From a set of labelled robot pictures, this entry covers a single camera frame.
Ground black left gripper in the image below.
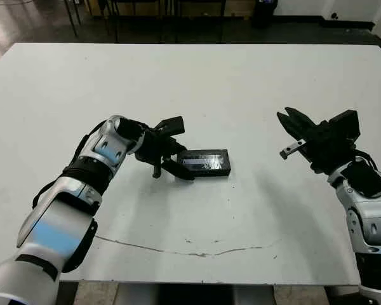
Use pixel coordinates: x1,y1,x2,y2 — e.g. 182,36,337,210
134,128,196,182

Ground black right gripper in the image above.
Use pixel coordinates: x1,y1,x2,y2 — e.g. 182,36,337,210
277,107,357,175

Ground black box lid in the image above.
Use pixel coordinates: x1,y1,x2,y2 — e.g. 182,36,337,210
176,147,232,178

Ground black trash bin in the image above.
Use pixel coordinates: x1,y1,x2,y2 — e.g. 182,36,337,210
253,0,279,29

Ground wooden shipping crate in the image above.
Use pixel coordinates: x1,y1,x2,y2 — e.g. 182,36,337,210
227,0,254,19

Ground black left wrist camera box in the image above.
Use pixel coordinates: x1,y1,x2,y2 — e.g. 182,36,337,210
155,116,186,136

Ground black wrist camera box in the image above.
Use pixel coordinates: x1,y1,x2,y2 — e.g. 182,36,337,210
328,109,360,146
155,116,186,136

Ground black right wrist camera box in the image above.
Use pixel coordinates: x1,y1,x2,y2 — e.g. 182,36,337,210
328,109,360,146

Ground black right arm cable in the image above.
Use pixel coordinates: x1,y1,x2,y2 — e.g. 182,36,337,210
351,148,381,205

